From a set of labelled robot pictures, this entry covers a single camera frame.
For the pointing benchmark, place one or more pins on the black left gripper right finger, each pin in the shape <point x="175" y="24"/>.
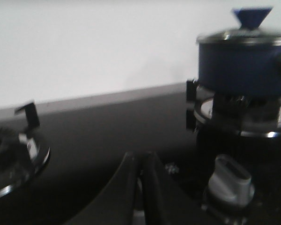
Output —
<point x="165" y="202"/>

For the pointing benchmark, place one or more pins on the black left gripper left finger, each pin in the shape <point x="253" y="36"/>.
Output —
<point x="115" y="203"/>

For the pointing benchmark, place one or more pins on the left burner pot support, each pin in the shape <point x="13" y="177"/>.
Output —
<point x="38" y="149"/>

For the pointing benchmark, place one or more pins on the black pot support grate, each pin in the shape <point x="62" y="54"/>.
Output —
<point x="200" y="115"/>

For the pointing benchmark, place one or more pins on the blue cooking pot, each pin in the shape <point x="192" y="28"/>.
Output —
<point x="246" y="70"/>

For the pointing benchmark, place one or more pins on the silver stove knob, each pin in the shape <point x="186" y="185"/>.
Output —
<point x="230" y="184"/>

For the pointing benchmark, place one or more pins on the black glass cooktop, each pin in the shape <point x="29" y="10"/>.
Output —
<point x="88" y="144"/>

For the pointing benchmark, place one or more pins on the black left gas burner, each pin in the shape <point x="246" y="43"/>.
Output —
<point x="14" y="157"/>

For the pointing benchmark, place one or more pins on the black gas burner head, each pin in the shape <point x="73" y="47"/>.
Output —
<point x="245" y="107"/>

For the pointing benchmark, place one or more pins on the glass lid with blue knob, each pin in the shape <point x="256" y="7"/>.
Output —
<point x="249" y="33"/>

